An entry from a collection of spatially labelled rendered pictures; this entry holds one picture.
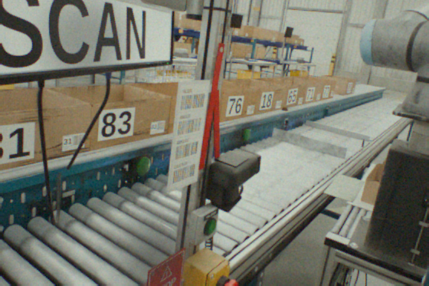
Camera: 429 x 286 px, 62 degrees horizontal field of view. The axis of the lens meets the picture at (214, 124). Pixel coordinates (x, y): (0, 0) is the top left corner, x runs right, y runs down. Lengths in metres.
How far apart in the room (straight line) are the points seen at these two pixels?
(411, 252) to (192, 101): 0.84
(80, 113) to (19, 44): 0.83
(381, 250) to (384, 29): 0.66
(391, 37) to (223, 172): 0.70
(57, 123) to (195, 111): 0.64
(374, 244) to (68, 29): 1.04
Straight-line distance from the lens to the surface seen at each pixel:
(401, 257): 1.24
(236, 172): 0.70
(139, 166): 1.36
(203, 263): 0.77
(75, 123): 1.22
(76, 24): 0.48
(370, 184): 1.57
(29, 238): 1.09
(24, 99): 1.45
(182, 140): 0.62
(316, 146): 2.19
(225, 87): 2.28
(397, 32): 1.19
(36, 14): 0.43
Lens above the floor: 1.32
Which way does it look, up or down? 14 degrees down
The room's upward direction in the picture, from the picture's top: 8 degrees clockwise
